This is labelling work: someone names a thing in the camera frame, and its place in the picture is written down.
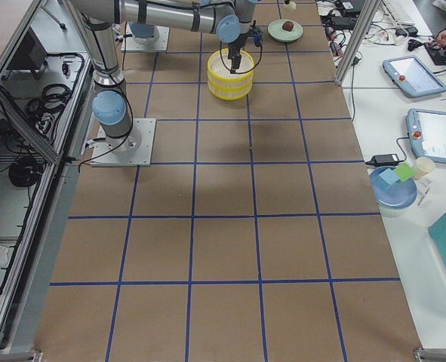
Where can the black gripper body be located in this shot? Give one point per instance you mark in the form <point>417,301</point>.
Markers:
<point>234,51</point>

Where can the yellow steamer layer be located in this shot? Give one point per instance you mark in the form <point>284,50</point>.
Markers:
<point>219,69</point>
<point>229,93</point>

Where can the white bun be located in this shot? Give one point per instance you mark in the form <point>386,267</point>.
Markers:
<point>290,5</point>

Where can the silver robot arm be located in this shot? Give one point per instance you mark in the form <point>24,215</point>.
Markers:
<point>231,21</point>
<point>143,33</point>

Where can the light green plate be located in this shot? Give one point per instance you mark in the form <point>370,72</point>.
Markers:
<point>276,32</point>

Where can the brown bun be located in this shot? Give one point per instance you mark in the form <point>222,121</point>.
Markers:
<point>287,26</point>

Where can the upper blue teach pendant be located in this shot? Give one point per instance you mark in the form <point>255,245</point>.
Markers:
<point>413,77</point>

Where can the blue teach pendant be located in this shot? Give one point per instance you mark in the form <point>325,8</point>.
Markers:
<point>427,134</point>
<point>413,77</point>

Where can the black power adapter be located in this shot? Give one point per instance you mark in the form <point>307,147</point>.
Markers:
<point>383,160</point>

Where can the blue sponge block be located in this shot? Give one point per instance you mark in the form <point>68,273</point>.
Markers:
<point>388,177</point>

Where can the green sponge block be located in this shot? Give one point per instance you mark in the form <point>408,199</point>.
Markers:
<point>404,172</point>

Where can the lower blue teach pendant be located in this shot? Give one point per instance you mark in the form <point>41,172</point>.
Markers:
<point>427,134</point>

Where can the blue plate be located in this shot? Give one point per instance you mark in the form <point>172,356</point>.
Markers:
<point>396,197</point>

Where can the cream cup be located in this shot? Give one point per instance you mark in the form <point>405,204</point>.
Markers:
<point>422,167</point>

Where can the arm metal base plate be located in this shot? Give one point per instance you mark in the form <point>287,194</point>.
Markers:
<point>136,150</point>
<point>130,46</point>

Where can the aluminium frame post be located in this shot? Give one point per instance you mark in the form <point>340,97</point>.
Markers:
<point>361,28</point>

